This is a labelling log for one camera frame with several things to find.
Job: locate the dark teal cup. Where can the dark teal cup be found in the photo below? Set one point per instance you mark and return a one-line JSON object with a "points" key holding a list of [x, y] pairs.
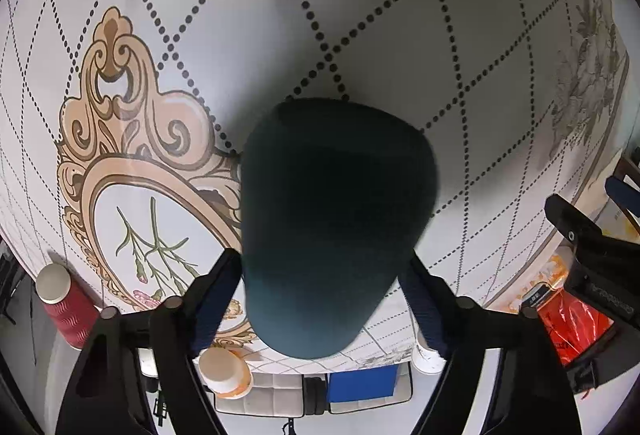
{"points": [[335, 215]]}

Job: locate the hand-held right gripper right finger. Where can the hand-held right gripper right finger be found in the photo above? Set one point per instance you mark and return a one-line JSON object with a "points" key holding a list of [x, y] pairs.
{"points": [[426, 312]]}

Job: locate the orange and white packet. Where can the orange and white packet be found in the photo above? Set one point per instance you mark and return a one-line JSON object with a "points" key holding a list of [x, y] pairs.
{"points": [[547, 282]]}

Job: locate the white tufted seat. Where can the white tufted seat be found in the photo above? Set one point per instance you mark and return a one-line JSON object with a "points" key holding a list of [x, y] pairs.
{"points": [[270, 395]]}

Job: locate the orange plastic bag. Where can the orange plastic bag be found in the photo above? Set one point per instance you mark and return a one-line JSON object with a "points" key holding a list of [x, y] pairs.
{"points": [[570, 325]]}

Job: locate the orange and white paper cup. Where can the orange and white paper cup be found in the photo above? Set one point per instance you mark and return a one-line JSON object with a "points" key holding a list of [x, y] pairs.
{"points": [[225, 372]]}

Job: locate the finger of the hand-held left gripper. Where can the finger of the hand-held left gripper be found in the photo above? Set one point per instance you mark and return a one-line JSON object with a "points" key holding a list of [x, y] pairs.
{"points": [[624, 196], [567, 217]]}

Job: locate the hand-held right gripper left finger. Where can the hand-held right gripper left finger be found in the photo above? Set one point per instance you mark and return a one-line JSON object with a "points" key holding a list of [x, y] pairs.
{"points": [[219, 297]]}

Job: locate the blue box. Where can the blue box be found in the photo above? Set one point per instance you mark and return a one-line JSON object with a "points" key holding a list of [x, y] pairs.
{"points": [[362, 385]]}

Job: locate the red ribbed paper cup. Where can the red ribbed paper cup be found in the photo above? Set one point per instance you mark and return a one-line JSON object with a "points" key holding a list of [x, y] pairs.
{"points": [[67, 315]]}

